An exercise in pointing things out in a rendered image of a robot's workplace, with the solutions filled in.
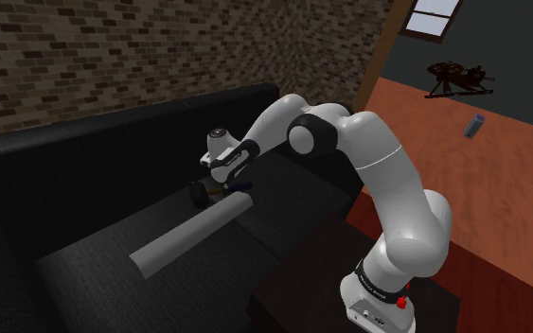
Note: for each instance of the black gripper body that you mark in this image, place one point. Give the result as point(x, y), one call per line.
point(199, 194)

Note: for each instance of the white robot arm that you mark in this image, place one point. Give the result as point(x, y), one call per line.
point(386, 184)

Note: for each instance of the grey long bolster cushion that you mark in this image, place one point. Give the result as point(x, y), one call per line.
point(187, 233)

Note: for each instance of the blue and yellow hand tool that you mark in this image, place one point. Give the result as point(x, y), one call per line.
point(238, 186)

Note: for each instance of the black sofa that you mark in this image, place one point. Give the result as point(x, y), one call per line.
point(86, 175)

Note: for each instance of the dark robot stand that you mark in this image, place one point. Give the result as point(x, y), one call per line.
point(303, 276)

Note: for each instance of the small grey blue box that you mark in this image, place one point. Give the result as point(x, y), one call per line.
point(473, 126)

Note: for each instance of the dark metal frame machine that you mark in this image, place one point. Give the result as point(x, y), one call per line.
point(457, 78)

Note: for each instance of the window with brown frame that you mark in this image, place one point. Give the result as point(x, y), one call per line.
point(431, 18)

